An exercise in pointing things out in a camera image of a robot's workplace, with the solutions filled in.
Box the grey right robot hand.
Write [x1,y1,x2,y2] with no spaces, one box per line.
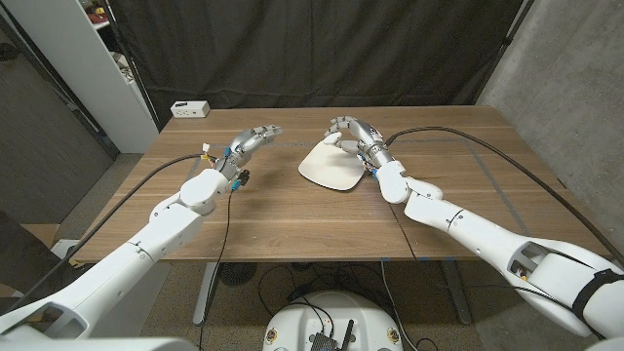
[323,115,396,180]

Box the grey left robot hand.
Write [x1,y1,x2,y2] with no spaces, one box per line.
[214,124,285,192]

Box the white square dish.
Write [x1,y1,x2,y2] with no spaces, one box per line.
[297,140,367,192]

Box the white power strip box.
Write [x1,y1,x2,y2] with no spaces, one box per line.
[170,100,212,119]

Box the black curtain backdrop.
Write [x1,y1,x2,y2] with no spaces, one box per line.
[104,0,527,132]

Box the round black floor fan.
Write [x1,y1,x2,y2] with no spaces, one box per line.
[217,261,258,288]

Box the black curtain stand pole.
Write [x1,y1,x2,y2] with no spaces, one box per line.
[473,0,535,104]
[104,0,161,131]

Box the grey table leg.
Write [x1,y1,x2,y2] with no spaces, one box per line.
[192,261,220,327]
[438,260,473,327]

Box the white shelf cabinet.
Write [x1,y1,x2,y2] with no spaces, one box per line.
[2,0,161,155]

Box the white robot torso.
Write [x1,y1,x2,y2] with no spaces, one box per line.
[261,291,405,351]

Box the black module with antenna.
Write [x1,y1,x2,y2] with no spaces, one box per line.
[310,319,356,351]

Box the person's dark trouser leg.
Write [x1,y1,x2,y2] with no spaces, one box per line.
[0,209,74,313]

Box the thin black left hand cable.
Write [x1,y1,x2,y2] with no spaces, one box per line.
[197,188,235,351]

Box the thin black hand cable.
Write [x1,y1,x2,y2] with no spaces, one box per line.
[197,188,235,351]
[387,199,419,262]

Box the thin black right hand cable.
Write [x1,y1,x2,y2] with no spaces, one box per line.
[387,199,419,262]

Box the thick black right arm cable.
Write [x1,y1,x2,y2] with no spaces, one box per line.
[384,125,624,267]

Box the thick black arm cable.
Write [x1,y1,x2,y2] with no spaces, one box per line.
[384,125,624,267]
[9,153,218,313]

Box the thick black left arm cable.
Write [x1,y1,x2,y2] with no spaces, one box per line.
[9,153,218,313]

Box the black floor cable tangle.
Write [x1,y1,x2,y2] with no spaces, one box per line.
[256,262,391,323]

